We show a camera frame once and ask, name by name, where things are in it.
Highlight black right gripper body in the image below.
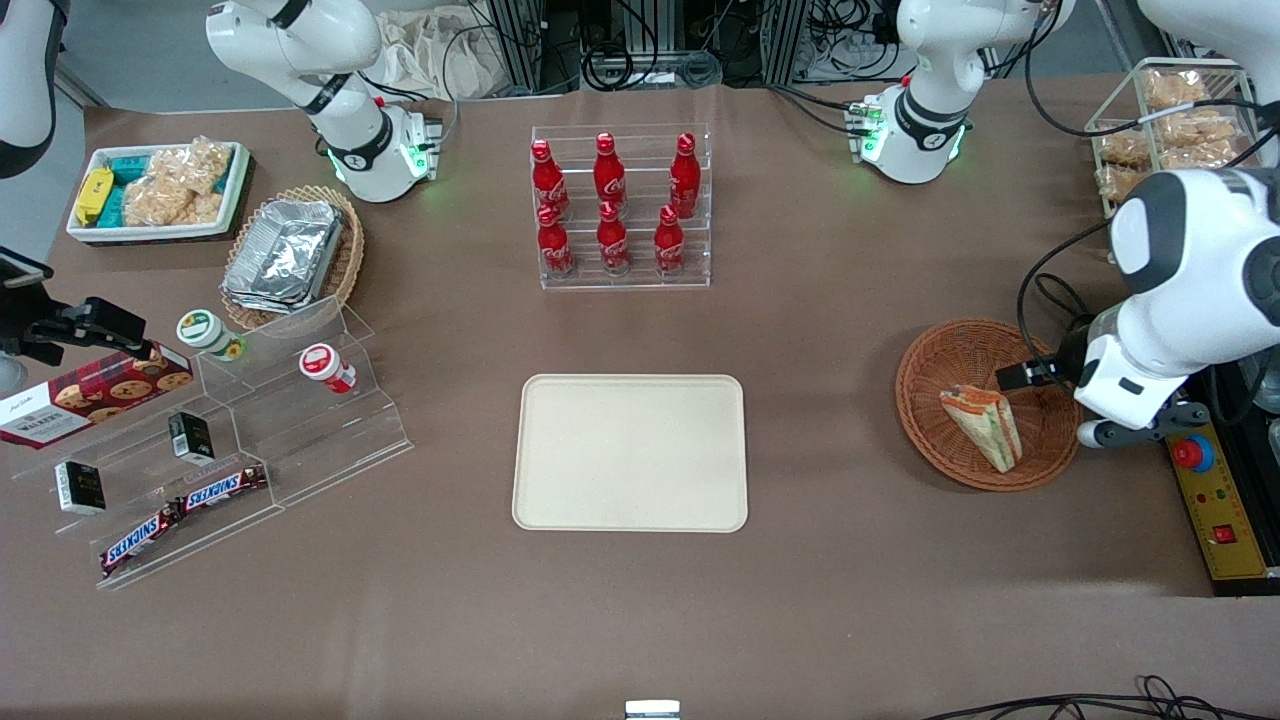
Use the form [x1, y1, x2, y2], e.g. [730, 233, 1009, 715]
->
[0, 292, 93, 367]

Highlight triangle sandwich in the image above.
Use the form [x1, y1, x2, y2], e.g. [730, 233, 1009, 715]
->
[938, 384, 1023, 474]

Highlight round brown wicker basket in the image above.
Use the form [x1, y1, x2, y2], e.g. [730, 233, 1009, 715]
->
[895, 318, 1084, 492]

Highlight oval light wicker basket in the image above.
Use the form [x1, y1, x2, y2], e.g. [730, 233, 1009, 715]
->
[220, 185, 366, 332]

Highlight beige rectangular tray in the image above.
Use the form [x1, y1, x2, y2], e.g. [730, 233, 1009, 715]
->
[512, 374, 749, 533]

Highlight red cookie box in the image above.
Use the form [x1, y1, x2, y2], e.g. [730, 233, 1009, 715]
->
[0, 343, 194, 450]

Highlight green lid white cup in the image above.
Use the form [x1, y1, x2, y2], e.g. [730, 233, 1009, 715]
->
[177, 309, 247, 363]

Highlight white rectangular snack bin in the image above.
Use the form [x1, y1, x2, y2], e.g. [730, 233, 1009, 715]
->
[66, 141, 252, 245]

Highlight clear bag of rice crackers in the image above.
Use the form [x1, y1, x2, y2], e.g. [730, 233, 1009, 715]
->
[150, 137, 234, 197]
[122, 176, 227, 228]

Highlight black countertop appliance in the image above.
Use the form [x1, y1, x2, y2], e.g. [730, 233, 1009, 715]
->
[1195, 345, 1280, 599]

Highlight yellow snack pack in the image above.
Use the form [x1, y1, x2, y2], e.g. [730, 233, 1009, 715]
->
[75, 167, 115, 227]

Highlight small black box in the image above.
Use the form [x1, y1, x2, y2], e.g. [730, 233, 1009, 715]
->
[54, 460, 108, 517]
[168, 411, 216, 466]

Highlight yellow control box red button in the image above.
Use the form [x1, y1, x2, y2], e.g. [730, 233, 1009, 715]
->
[1165, 420, 1277, 584]

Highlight stacked aluminium foil containers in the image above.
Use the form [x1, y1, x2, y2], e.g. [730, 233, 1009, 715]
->
[222, 199, 347, 315]

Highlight snickers chocolate bar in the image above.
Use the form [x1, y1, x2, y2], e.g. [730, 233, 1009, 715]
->
[178, 464, 269, 514]
[100, 505, 184, 580]

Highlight red lid white cup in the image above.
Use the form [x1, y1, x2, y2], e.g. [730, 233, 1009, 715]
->
[299, 343, 358, 395]

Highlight clear acrylic stepped display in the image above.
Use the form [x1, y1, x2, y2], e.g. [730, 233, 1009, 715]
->
[10, 295, 414, 591]

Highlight clear bag of fried snacks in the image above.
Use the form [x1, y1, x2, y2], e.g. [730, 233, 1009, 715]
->
[1160, 142, 1247, 172]
[1098, 130, 1153, 201]
[1143, 68, 1210, 112]
[1150, 108, 1242, 151]

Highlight red cola bottle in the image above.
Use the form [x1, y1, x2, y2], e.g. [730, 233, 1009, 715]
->
[669, 133, 702, 217]
[594, 132, 628, 211]
[654, 205, 687, 277]
[537, 203, 576, 280]
[530, 140, 570, 217]
[597, 200, 632, 277]

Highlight clear acrylic bottle rack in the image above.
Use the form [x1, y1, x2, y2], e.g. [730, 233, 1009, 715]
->
[530, 123, 712, 291]

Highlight white cloth bag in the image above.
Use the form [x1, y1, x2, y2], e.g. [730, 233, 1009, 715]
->
[375, 5, 503, 102]

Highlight black power cable with plug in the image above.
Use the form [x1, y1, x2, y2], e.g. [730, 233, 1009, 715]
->
[1034, 272, 1097, 337]

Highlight white wire shelf rack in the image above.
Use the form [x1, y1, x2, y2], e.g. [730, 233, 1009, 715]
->
[1085, 58, 1264, 220]

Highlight black floor cables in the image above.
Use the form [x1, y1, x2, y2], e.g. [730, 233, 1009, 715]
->
[920, 675, 1280, 720]

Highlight coiled black cable bundle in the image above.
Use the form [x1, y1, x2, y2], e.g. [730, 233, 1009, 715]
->
[582, 0, 723, 93]

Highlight aluminium frame profile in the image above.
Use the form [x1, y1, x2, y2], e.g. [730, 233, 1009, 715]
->
[488, 0, 583, 98]

